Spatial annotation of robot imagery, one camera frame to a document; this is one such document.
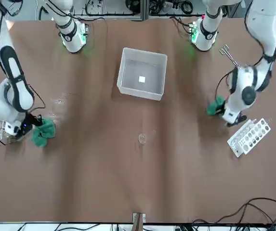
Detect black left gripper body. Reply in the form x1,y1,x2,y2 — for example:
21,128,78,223
226,115,248,128

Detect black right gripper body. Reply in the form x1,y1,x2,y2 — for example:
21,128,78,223
18,113,43,136

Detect green cloth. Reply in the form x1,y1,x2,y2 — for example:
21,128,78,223
206,94,226,116
31,117,57,148

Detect glass test tube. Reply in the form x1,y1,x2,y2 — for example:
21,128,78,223
141,129,157,142

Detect white test tube rack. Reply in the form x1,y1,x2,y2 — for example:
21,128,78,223
226,117,272,158

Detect clear liquid droplets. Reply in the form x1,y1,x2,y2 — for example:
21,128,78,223
52,95,67,105

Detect white plastic box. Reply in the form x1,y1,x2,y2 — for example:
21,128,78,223
117,47,168,101

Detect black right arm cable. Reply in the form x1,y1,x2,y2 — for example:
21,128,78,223
27,82,46,116

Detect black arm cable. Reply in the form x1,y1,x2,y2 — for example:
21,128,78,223
27,82,46,116
215,69,237,100

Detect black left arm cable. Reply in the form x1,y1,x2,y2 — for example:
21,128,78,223
215,69,237,100

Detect black table cable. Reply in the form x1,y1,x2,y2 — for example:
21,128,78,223
191,197,276,226

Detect metal camera post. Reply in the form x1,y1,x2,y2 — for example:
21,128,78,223
132,212,146,231

